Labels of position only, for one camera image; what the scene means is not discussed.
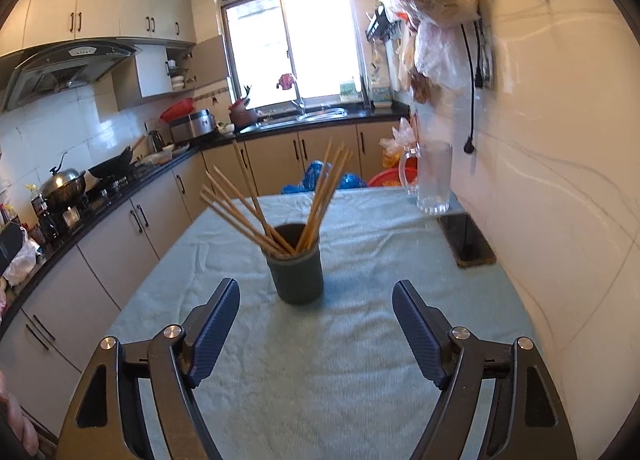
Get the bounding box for person's right hand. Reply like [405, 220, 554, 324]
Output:
[0, 372, 39, 457]

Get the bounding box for steel pot with lid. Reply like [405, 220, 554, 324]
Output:
[40, 151, 86, 211]

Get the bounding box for black power cable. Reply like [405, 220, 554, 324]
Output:
[458, 22, 485, 155]

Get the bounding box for sink faucet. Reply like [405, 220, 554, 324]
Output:
[275, 72, 307, 117]

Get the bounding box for dark chopstick holder cup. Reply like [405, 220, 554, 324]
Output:
[265, 240, 324, 305]

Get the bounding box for red plastic basin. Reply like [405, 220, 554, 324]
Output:
[368, 167, 418, 187]

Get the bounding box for blue plastic bag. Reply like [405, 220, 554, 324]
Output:
[280, 159, 369, 195]

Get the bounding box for black wok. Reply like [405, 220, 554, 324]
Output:
[89, 135, 145, 180]

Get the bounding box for clear glass mug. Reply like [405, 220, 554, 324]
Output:
[398, 139, 452, 215]

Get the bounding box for light blue table towel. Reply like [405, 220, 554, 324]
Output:
[111, 188, 535, 459]

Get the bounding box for range hood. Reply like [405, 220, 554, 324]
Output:
[1, 39, 137, 112]

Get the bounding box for kitchen window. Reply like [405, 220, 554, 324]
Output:
[219, 0, 363, 110]

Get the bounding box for black smartphone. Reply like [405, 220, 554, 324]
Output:
[437, 213, 497, 269]

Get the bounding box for upper kitchen cabinets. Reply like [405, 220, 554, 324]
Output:
[1, 0, 196, 55]

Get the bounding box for lower kitchen cabinets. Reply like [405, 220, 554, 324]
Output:
[0, 119, 402, 436]

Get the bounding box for red bin with bags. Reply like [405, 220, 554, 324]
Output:
[380, 118, 418, 169]

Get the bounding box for kitchen cabinets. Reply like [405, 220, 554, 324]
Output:
[0, 119, 402, 436]
[1, 0, 196, 55]

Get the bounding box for white hanging plastic bag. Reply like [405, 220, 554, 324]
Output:
[397, 22, 473, 92]

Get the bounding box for silver rice cooker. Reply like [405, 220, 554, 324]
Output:
[169, 109, 218, 144]

